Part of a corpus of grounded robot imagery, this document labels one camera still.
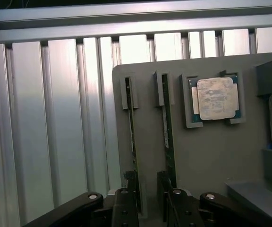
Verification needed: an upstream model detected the aluminium frame beam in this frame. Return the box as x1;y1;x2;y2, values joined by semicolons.
0;2;272;45

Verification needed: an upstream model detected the green RAM stick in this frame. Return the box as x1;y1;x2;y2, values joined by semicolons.
125;77;142;211
161;74;178;190

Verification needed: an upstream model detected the CPU with silver heat spreader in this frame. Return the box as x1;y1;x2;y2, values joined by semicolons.
188;77;242;121

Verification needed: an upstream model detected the gray parts rack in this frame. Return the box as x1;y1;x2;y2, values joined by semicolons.
111;51;272;227

